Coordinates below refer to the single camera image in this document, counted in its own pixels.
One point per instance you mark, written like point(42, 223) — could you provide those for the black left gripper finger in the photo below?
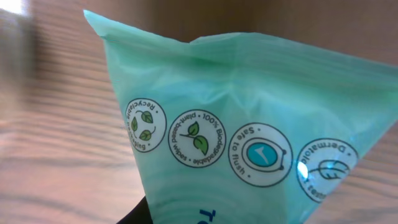
point(140, 214)

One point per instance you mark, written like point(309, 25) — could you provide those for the teal snack packet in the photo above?
point(243, 127)

